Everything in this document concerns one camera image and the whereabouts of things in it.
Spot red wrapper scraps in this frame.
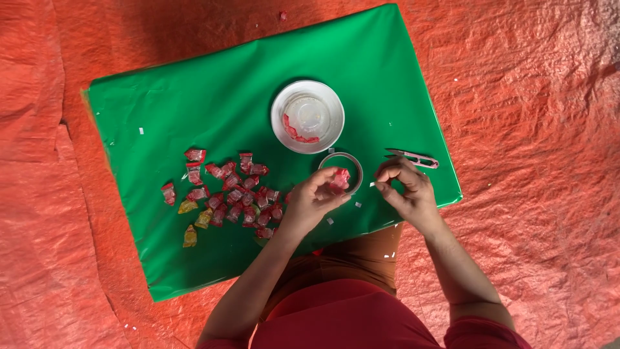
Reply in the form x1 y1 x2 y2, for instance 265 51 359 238
283 113 321 144

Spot single red candy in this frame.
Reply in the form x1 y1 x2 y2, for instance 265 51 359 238
331 168 351 191

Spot pile of red wrapped candies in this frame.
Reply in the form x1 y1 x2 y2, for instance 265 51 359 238
160 148 294 239

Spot pink thread snips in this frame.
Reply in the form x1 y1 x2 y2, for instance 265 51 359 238
386 149 440 170

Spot green paper-covered board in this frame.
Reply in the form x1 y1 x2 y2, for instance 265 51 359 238
81 2 463 302

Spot white plastic bowl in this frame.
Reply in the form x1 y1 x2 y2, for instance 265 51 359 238
270 80 346 155

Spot person's right hand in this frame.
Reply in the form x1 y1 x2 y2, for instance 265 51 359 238
374 156 439 229

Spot person's left hand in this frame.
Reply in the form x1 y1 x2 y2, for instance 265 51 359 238
283 167 352 234

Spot orange woven tarp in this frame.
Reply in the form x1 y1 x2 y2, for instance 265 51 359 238
0 0 620 349

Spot clear tape roll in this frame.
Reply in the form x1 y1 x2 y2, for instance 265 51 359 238
318 152 364 196

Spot red shirt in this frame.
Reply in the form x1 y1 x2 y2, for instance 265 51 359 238
198 279 533 349

